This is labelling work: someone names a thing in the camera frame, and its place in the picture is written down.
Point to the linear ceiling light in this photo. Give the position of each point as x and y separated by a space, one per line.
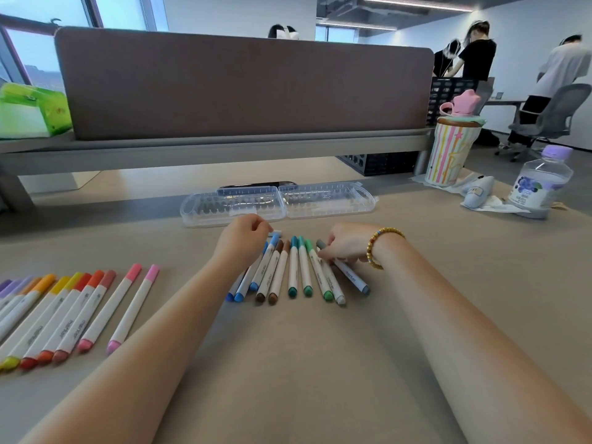
356 25
416 3

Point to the green tissue pack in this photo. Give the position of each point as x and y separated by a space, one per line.
32 113

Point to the group of warm-coloured white markers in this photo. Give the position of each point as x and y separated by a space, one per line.
51 319

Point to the black plastic file rack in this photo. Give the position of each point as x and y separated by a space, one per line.
441 94

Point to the dark window frame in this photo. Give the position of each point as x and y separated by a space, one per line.
27 25

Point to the person's right hand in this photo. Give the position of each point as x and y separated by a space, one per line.
351 242

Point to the white plush toy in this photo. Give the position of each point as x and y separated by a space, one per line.
478 193

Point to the person's left forearm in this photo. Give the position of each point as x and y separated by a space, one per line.
129 360

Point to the grey desk riser shelf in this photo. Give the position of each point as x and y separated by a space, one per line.
208 152

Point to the person's left hand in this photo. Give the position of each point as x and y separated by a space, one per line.
243 242

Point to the clear bottle purple cap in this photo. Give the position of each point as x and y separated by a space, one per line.
539 184

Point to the black smartphone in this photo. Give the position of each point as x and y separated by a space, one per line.
259 184

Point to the grey office desk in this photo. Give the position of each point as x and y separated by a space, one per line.
506 102

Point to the striped tumbler pink lid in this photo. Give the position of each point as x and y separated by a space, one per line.
451 152

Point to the group of cool-coloured white markers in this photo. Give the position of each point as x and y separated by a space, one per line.
293 268

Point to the white tissue paper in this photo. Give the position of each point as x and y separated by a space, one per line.
499 208

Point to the clear plastic marker case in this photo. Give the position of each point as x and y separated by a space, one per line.
231 205

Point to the person's right forearm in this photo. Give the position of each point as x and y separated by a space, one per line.
471 356

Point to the grey office chair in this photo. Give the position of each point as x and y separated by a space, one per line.
562 110

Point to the brown fabric desk divider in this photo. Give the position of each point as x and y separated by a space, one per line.
245 83

